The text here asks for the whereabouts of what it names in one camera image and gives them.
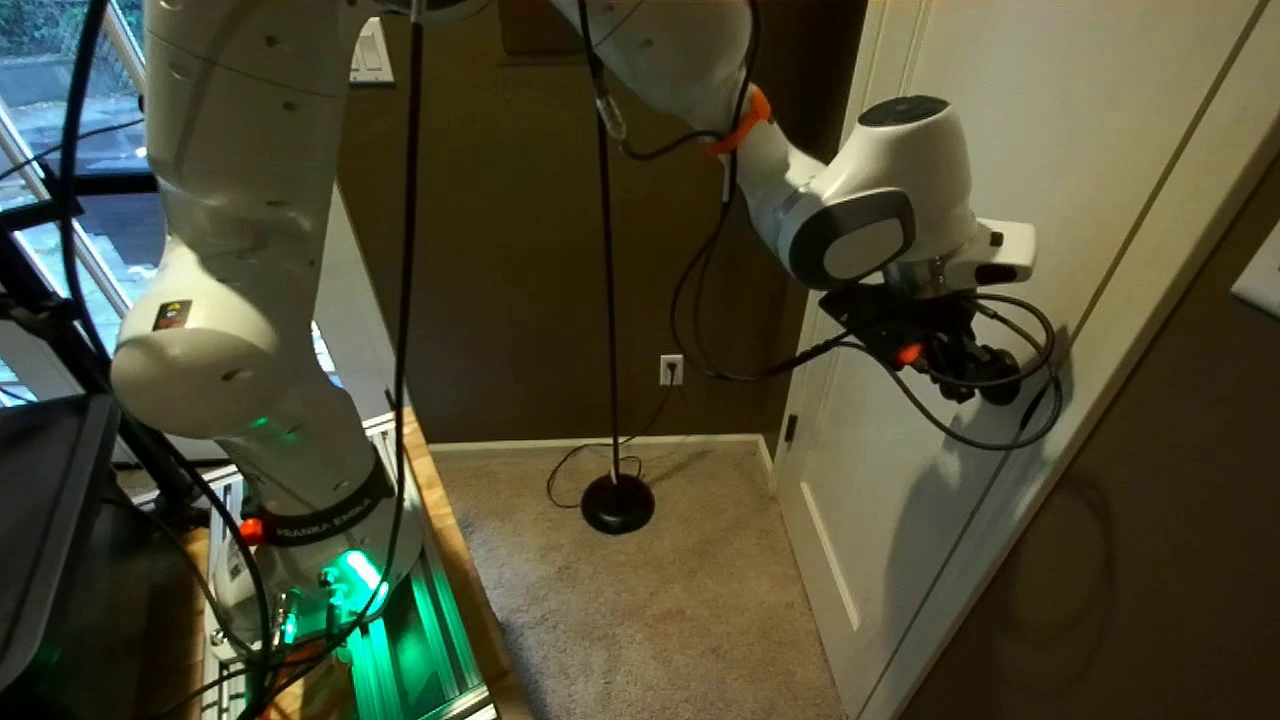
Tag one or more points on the black round door knob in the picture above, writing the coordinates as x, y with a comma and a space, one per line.
989, 389

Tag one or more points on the black tripod stand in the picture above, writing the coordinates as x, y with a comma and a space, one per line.
67, 265

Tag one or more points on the black flat panel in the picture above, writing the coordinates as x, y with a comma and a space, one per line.
47, 523

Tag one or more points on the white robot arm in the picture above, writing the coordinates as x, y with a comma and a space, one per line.
255, 265

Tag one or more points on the window with white frame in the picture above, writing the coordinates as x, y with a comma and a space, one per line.
53, 163

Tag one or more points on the white baseboard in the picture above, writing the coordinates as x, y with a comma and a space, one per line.
601, 442

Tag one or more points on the white wall outlet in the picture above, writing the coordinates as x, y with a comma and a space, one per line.
671, 370

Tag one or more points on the white panel door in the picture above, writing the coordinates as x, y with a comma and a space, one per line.
1043, 123

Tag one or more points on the wooden table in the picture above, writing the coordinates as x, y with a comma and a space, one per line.
454, 532

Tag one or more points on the black door hinge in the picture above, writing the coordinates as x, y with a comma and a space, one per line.
789, 429

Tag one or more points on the black floor lamp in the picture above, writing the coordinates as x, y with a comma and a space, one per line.
610, 333

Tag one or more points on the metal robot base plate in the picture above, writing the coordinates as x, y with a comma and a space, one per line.
402, 626

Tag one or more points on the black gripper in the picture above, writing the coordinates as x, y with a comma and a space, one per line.
891, 320

